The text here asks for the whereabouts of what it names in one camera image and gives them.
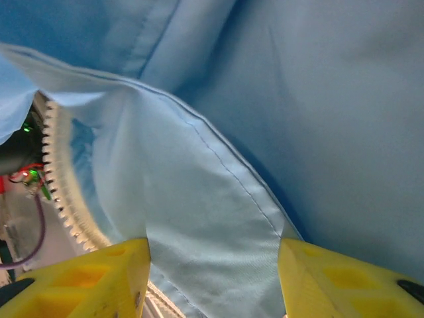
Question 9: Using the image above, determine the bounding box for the light blue zip jacket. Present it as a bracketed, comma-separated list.
[0, 0, 424, 318]

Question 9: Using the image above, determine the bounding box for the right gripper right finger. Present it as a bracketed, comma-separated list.
[280, 238, 424, 318]

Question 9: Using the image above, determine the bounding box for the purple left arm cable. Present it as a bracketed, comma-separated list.
[0, 195, 47, 270]

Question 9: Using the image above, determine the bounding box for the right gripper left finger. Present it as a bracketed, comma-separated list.
[0, 238, 152, 318]

